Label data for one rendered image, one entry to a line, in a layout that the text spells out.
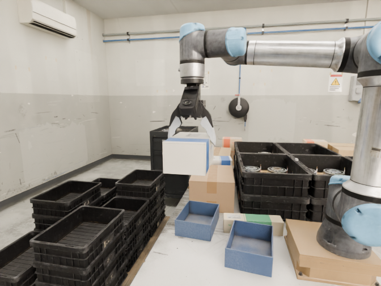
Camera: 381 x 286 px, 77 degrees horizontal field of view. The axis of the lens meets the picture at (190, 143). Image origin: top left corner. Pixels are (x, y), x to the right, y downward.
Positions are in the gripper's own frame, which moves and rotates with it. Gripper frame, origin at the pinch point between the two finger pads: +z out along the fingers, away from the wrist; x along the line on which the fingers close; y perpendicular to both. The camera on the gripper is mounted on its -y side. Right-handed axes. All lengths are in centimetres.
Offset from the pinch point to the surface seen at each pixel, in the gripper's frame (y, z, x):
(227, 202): 39, 35, -10
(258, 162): 72, 22, -26
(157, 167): 180, 61, 77
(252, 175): 33.3, 18.7, -20.8
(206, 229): 13.9, 35.8, -3.0
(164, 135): 178, 24, 66
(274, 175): 34.0, 18.7, -30.2
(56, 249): 13, 53, 65
